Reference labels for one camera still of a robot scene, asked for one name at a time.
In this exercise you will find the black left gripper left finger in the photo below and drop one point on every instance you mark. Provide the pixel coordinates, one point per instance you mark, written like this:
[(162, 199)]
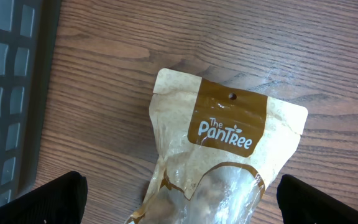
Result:
[(61, 201)]

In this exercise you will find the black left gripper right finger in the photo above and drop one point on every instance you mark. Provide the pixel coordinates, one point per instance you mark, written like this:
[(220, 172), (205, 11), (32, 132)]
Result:
[(301, 203)]

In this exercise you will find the brown snack pouch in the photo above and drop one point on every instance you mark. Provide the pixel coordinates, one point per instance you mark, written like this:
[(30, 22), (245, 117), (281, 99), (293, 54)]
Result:
[(219, 149)]

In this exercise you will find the grey plastic mesh basket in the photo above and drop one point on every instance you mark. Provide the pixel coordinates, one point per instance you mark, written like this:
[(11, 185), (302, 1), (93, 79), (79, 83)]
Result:
[(28, 30)]

